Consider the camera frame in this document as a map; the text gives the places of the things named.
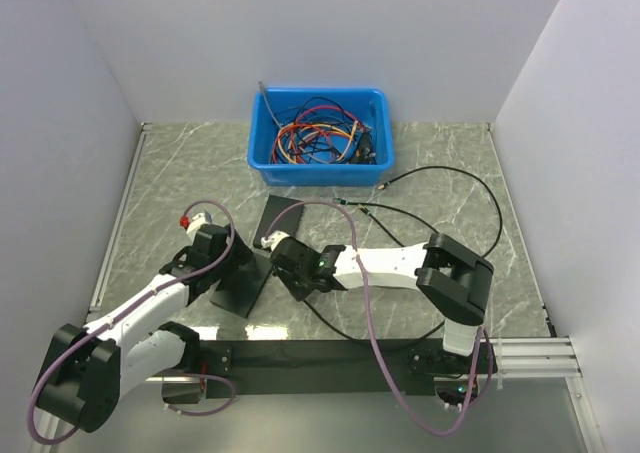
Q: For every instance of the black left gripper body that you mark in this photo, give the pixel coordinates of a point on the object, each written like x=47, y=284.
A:
x=223, y=269

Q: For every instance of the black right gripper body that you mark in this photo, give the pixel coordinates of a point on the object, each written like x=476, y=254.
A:
x=297, y=284

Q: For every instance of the black network switch box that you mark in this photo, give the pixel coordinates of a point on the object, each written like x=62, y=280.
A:
x=243, y=305

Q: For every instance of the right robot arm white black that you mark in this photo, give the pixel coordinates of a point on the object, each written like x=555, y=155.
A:
x=455, y=279

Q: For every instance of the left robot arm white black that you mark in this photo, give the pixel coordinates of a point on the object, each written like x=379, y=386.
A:
x=88, y=369

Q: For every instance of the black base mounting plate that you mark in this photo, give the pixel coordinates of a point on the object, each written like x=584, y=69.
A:
x=420, y=368

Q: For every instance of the blue plastic bin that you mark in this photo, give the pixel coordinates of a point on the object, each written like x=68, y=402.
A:
x=320, y=136

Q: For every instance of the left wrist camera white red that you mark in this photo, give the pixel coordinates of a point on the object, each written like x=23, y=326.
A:
x=191, y=225

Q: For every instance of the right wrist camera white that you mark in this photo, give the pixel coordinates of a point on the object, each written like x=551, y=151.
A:
x=271, y=242

